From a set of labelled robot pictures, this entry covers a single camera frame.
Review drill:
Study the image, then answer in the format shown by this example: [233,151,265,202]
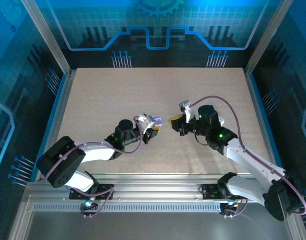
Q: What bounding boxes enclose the small circuit board with lights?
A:
[81,198,97,211]
[221,199,241,213]

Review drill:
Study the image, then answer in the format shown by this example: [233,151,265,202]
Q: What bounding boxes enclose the grey metal plate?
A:
[7,196,306,240]

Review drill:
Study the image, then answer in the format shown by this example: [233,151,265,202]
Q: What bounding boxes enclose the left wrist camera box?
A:
[136,114,156,135]

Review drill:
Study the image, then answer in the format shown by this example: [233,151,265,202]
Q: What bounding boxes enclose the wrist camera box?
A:
[179,100,196,124]
[136,114,156,135]

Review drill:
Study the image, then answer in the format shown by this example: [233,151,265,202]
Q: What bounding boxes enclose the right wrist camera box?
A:
[179,100,196,124]

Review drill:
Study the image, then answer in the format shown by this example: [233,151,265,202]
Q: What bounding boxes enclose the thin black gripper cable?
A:
[194,134,209,146]

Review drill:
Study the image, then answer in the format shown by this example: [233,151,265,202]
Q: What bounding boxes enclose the aluminium frame rail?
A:
[24,173,293,201]

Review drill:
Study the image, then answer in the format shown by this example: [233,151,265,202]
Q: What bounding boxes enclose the aluminium side rail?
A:
[244,68,285,181]
[35,71,75,182]

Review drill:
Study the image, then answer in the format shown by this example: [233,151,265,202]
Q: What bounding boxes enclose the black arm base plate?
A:
[68,183,115,201]
[199,183,248,201]

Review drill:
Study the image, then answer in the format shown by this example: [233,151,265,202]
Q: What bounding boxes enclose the slotted grey cable duct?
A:
[32,202,222,213]

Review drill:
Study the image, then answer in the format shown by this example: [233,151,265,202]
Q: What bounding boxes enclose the aluminium frame post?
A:
[245,0,293,76]
[21,0,72,76]

